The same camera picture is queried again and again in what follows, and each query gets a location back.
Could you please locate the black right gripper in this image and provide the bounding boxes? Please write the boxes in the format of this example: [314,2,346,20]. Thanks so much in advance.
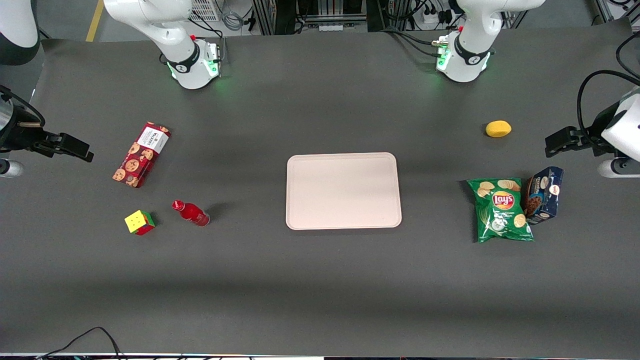
[0,119,95,164]

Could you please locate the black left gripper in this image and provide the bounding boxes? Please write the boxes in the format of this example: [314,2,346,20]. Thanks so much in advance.
[544,103,624,159]

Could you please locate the red coke bottle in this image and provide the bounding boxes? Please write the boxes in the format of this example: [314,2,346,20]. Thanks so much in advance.
[172,199,211,228]

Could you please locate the beige plastic tray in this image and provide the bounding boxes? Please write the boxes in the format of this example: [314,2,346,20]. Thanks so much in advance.
[285,152,403,231]

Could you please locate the blue cookie box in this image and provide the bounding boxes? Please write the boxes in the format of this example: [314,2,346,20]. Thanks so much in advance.
[523,166,565,225]

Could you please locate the yellow lemon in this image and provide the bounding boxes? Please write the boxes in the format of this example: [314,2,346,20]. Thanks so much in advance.
[485,120,513,138]

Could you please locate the red cookie box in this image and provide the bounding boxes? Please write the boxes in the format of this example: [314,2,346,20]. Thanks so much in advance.
[112,121,172,189]

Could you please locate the green Lay's chips bag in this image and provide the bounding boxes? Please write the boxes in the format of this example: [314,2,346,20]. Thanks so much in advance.
[466,177,535,244]

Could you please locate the colourful puzzle cube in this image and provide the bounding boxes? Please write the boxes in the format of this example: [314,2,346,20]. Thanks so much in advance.
[124,209,156,236]

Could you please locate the white power strip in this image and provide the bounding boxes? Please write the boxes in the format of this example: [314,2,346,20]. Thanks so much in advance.
[421,9,451,26]

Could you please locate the white perforated box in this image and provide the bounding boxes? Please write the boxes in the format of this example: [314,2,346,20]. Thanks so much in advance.
[189,0,222,22]

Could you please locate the black equipment rack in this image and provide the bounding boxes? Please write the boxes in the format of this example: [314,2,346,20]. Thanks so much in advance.
[252,0,386,36]

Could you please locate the dark grey table mat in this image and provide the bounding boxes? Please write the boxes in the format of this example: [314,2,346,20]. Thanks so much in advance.
[0,20,640,357]

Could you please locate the looped black left arm cable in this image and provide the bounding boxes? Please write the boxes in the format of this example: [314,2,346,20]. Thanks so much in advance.
[576,69,640,143]

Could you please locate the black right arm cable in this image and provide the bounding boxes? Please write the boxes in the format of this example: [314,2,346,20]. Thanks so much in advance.
[0,84,47,128]

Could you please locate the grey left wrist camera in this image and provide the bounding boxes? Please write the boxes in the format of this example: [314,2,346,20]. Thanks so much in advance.
[597,157,640,179]

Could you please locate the black curved cable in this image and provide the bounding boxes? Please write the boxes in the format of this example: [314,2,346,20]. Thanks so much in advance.
[615,32,640,81]

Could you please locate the aluminium frame post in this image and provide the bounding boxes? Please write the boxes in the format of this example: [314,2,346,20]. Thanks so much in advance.
[592,0,640,23]

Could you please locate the black right base cable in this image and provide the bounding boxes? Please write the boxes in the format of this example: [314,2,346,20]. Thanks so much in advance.
[187,16,224,39]

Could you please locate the thin black table-edge cable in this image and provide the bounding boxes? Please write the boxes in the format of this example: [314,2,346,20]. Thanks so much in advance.
[34,326,123,360]

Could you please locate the black left base cables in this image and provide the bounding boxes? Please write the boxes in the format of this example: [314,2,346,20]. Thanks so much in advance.
[382,27,451,58]

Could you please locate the grey coiled cable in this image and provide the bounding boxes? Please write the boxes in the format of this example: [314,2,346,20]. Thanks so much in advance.
[221,9,246,32]

